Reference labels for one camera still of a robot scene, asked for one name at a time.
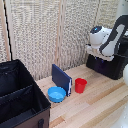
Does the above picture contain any blue plastic bowl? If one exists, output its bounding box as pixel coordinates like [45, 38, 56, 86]
[47, 86, 67, 104]

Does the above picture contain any black fabric storage box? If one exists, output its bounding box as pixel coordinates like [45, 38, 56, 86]
[0, 59, 52, 128]

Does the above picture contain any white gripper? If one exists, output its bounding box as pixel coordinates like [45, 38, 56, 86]
[84, 44, 114, 62]

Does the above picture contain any dark blue book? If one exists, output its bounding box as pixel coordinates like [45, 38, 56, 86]
[51, 63, 73, 98]

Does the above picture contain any red plastic cup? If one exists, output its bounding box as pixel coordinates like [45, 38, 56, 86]
[74, 77, 88, 94]

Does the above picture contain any beige woven folding screen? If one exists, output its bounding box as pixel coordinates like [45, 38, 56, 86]
[0, 0, 128, 82]

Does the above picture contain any black air fryer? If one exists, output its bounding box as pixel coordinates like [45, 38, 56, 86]
[85, 34, 128, 81]

